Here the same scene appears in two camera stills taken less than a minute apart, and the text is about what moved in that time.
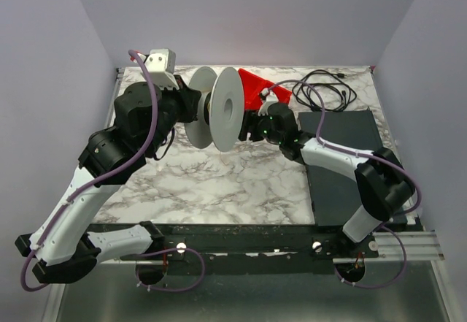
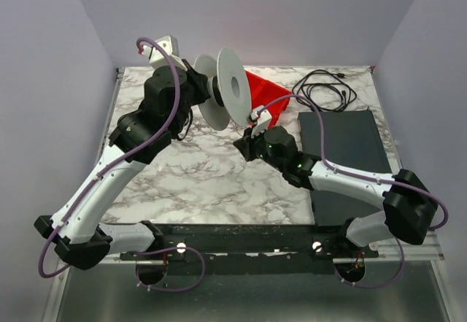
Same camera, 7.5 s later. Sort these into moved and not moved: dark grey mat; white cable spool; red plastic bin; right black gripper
Moved: white cable spool; right black gripper
Not moved: red plastic bin; dark grey mat
